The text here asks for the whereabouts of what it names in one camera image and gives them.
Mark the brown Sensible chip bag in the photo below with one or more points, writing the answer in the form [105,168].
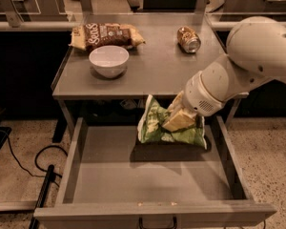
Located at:
[94,35]

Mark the black drawer handle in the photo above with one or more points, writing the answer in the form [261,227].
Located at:
[157,224]

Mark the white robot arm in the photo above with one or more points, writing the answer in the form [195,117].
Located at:
[255,55]

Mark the open grey drawer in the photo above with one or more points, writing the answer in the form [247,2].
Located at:
[110,181]

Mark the gold soda can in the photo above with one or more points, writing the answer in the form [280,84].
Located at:
[188,39]

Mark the black floor power strip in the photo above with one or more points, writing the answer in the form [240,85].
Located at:
[43,194]

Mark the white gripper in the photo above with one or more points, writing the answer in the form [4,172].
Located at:
[200,98]

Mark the white ceramic bowl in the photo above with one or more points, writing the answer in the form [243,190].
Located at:
[109,61]

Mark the green jalapeno chip bag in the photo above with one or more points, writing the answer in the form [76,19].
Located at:
[150,130]

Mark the grey counter table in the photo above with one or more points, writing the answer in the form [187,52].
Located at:
[157,67]

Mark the white horizontal rail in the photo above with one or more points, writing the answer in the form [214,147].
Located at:
[67,26]

